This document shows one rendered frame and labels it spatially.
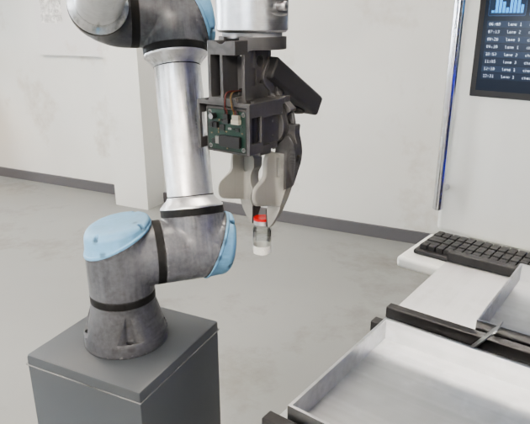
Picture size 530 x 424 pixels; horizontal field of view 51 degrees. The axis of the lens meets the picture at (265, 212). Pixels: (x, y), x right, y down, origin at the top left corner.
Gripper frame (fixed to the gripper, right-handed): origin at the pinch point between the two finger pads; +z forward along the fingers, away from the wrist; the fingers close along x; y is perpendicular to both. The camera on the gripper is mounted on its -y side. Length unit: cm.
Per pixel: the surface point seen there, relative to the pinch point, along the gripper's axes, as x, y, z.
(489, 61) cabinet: -2, -91, -12
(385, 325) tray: 7.0, -21.5, 23.1
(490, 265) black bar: 13, -56, 24
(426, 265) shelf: -4, -69, 33
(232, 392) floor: -80, -85, 113
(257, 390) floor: -73, -91, 113
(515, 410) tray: 27.7, -15.9, 25.3
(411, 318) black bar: 8.7, -27.7, 24.0
